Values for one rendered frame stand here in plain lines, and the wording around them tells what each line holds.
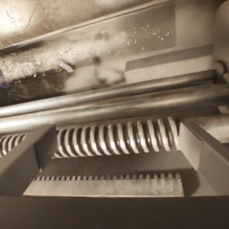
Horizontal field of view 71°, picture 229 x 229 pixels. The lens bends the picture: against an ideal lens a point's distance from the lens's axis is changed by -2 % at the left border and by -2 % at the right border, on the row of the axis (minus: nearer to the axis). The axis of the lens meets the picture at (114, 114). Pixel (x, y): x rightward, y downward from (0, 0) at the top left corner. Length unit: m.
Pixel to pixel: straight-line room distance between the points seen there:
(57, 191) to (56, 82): 0.39
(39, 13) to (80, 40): 0.52
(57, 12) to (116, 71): 0.53
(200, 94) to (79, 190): 0.21
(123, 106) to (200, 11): 0.32
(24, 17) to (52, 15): 0.15
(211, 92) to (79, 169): 0.24
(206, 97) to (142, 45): 0.28
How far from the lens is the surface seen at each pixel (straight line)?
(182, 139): 0.17
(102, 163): 0.29
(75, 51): 0.51
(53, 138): 0.16
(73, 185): 0.27
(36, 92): 0.65
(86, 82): 0.54
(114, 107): 0.24
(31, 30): 1.03
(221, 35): 0.30
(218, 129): 0.20
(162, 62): 0.43
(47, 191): 0.29
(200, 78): 0.29
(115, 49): 0.48
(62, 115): 0.28
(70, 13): 0.92
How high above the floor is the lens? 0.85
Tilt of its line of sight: 48 degrees down
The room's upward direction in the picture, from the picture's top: 170 degrees counter-clockwise
